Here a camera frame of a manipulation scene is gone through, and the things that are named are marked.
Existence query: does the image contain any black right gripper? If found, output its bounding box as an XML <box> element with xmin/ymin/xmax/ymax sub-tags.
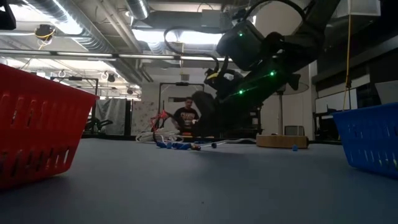
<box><xmin>191</xmin><ymin>60</ymin><xmax>302</xmax><ymax>138</ymax></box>

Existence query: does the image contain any person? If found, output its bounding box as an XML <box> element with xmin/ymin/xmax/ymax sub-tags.
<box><xmin>172</xmin><ymin>96</ymin><xmax>200</xmax><ymax>136</ymax></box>

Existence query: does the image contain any white lamp with wooden base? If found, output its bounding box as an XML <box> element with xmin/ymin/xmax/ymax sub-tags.
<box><xmin>254</xmin><ymin>0</ymin><xmax>312</xmax><ymax>149</ymax></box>

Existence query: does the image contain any grey speaker box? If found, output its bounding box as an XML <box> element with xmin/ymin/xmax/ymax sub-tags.
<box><xmin>284</xmin><ymin>125</ymin><xmax>305</xmax><ymax>137</ymax></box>

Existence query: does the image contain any blue grey table mat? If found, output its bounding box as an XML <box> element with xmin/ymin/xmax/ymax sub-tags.
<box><xmin>0</xmin><ymin>136</ymin><xmax>398</xmax><ymax>224</ymax></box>

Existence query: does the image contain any grey ceiling box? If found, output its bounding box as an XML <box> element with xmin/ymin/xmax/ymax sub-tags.
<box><xmin>201</xmin><ymin>9</ymin><xmax>223</xmax><ymax>31</ymax></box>

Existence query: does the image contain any grey curtain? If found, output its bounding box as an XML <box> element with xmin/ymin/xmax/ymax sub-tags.
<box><xmin>95</xmin><ymin>98</ymin><xmax>127</xmax><ymax>136</ymax></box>

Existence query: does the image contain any whiteboard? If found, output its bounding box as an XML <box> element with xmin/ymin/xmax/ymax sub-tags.
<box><xmin>315</xmin><ymin>88</ymin><xmax>358</xmax><ymax>115</ymax></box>

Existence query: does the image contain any blue plastic bin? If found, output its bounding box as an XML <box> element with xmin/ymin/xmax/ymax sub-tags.
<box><xmin>331</xmin><ymin>102</ymin><xmax>398</xmax><ymax>179</ymax></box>

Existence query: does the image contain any long ceiling light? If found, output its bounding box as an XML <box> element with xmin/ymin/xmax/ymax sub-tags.
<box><xmin>0</xmin><ymin>49</ymin><xmax>229</xmax><ymax>62</ymax></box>

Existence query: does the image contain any red plastic bin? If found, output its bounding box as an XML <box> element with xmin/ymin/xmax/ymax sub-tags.
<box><xmin>0</xmin><ymin>63</ymin><xmax>100</xmax><ymax>190</ymax></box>

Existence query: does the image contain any black frame stand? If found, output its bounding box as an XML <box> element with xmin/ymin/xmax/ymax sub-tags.
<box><xmin>158</xmin><ymin>82</ymin><xmax>205</xmax><ymax>138</ymax></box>

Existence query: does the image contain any red cable bundle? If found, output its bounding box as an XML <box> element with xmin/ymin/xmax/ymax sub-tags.
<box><xmin>150</xmin><ymin>109</ymin><xmax>170</xmax><ymax>131</ymax></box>

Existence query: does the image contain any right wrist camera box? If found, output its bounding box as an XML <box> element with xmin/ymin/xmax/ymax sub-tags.
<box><xmin>216</xmin><ymin>19</ymin><xmax>268</xmax><ymax>72</ymax></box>

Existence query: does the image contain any silver ceiling duct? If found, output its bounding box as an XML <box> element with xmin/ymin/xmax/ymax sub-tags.
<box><xmin>23</xmin><ymin>0</ymin><xmax>155</xmax><ymax>83</ymax></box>

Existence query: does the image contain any yellow cable reel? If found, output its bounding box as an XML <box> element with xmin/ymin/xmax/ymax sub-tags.
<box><xmin>34</xmin><ymin>24</ymin><xmax>57</xmax><ymax>43</ymax></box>

